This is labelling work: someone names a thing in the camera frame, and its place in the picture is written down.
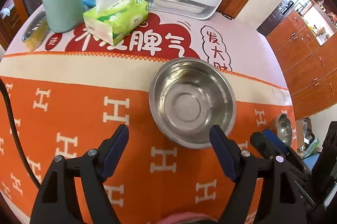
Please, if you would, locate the yellow foil bowl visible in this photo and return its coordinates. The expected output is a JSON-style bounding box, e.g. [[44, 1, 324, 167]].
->
[[22, 11, 50, 52]]

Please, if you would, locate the wooden cabinet wall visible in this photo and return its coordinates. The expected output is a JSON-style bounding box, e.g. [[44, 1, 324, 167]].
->
[[258, 0, 336, 120]]

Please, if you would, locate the wide steel bowl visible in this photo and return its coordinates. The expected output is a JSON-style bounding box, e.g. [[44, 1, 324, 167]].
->
[[148, 57, 237, 149]]

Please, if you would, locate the green tissue pack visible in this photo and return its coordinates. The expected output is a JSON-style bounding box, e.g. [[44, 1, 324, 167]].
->
[[83, 0, 148, 45]]

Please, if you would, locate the pink printed tablecloth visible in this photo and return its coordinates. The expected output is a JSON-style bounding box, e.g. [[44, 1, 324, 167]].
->
[[1, 7, 287, 89]]

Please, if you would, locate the mint green canister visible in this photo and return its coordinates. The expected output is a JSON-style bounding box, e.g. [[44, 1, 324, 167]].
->
[[42, 0, 85, 33]]

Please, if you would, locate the black cable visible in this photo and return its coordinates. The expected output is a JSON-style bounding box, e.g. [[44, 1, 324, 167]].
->
[[0, 77, 42, 191]]

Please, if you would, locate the small steel bowl brown outside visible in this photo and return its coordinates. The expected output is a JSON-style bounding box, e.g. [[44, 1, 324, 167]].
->
[[268, 113, 292, 146]]

